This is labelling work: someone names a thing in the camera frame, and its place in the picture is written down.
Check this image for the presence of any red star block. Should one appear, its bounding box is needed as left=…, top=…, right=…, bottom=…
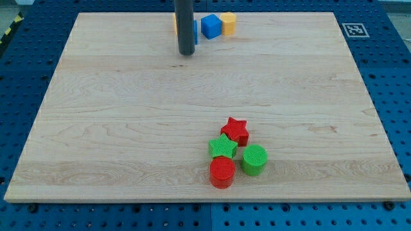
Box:
left=220, top=117, right=249, bottom=147

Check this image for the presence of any green star block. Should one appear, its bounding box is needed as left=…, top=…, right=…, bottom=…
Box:
left=209, top=133, right=238, bottom=158

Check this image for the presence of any red cylinder block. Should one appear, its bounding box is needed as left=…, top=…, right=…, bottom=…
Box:
left=209, top=156, right=236, bottom=189

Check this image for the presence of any green cylinder block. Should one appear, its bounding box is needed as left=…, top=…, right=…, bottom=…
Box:
left=241, top=144, right=268, bottom=176

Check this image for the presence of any light wooden board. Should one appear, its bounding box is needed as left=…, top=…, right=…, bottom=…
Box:
left=4, top=12, right=410, bottom=203

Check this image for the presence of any blue cube block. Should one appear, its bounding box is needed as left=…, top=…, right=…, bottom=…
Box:
left=201, top=14, right=222, bottom=40

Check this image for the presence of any blue block behind rod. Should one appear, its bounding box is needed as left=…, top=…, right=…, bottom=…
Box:
left=193, top=20, right=198, bottom=45

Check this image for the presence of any yellow hexagon block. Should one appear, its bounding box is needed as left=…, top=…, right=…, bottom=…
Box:
left=220, top=12, right=236, bottom=36

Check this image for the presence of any yellow block behind rod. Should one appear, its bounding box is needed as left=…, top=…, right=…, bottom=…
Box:
left=172, top=13, right=178, bottom=36

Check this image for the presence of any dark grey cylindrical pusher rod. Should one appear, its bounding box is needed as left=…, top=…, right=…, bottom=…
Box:
left=174, top=0, right=195, bottom=56

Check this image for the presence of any white fiducial marker tag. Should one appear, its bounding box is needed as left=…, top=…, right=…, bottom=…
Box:
left=342, top=22, right=369, bottom=38

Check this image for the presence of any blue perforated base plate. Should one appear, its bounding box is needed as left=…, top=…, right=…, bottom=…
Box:
left=1, top=1, right=410, bottom=230

